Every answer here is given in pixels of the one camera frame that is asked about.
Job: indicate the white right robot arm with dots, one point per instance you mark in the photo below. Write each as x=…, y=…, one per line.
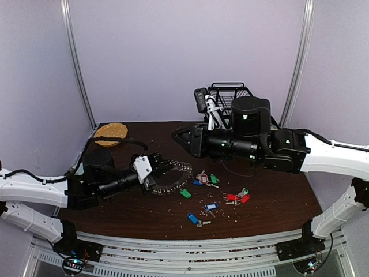
x=251, y=137

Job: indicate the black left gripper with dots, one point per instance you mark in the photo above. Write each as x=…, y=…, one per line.
x=149, y=182

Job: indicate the mixed colour key tag bunch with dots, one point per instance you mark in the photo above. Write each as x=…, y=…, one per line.
x=206, y=179

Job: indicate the red key tag bunch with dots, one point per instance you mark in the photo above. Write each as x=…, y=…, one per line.
x=237, y=199

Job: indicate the metal disc with key rings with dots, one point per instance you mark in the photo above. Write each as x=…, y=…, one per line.
x=174, y=179

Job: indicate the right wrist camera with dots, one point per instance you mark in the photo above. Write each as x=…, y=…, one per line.
x=206, y=104

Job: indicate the black wire dish rack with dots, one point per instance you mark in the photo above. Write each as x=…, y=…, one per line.
x=227, y=98

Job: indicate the yellow dotted plate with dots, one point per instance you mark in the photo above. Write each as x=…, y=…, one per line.
x=111, y=130

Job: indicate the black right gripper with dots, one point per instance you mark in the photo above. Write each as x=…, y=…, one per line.
x=198, y=140

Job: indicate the left aluminium frame post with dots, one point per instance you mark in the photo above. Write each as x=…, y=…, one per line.
x=66, y=15

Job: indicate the right aluminium frame post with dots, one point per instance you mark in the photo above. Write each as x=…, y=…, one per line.
x=302, y=53

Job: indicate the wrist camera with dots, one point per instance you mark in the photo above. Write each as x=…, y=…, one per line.
x=206, y=104
x=145, y=166

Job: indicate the aluminium frame post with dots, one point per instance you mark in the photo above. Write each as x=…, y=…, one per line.
x=66, y=15
x=302, y=53

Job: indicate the blue key tag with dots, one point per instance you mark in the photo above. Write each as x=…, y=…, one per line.
x=209, y=208
x=197, y=222

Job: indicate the green key tag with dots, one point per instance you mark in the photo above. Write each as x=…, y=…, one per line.
x=185, y=193

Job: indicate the aluminium front rail base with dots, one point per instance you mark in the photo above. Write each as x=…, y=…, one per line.
x=247, y=256

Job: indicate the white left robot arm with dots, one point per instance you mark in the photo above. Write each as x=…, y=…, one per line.
x=100, y=180

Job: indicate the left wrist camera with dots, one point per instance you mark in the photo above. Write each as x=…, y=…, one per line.
x=145, y=166

